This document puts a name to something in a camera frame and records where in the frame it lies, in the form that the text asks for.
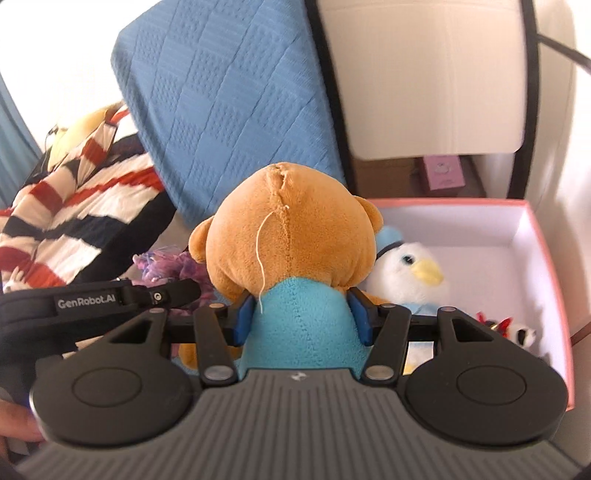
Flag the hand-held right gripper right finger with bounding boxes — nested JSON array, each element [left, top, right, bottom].
[[347, 287, 497, 386]]

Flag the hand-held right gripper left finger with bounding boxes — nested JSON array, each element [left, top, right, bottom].
[[104, 294, 256, 387]]

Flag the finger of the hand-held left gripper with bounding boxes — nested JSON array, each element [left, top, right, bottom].
[[137, 278, 202, 311]]

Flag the brown teddy bear plush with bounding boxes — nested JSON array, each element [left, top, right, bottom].
[[178, 161, 384, 384]]

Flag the small panda plush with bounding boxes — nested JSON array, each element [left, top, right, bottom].
[[509, 325, 540, 348]]

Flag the pink cardboard box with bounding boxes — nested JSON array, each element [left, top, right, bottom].
[[365, 198, 576, 412]]

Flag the person's left hand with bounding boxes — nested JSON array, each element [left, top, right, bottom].
[[0, 399, 45, 444]]

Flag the purple fuzzy flower bunch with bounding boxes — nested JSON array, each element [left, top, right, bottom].
[[133, 247, 216, 306]]

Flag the white duck plush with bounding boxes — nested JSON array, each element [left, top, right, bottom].
[[365, 225, 451, 376]]

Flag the striped blanket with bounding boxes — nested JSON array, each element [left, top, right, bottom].
[[0, 108, 179, 295]]

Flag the red devil figurine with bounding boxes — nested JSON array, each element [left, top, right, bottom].
[[475, 311, 515, 341]]

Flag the small pink printed box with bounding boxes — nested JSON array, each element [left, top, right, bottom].
[[422, 155, 465, 191]]

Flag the blue curtain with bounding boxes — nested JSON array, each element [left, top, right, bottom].
[[0, 74, 43, 209]]

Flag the yellow plush toy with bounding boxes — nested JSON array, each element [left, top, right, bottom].
[[46, 104, 129, 170]]

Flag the blue textured sofa cover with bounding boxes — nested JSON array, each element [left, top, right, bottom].
[[111, 0, 348, 230]]

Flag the beige plastic chair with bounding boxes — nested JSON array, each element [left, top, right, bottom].
[[305, 0, 574, 200]]

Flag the black curved rod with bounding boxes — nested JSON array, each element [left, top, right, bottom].
[[536, 32, 591, 72]]

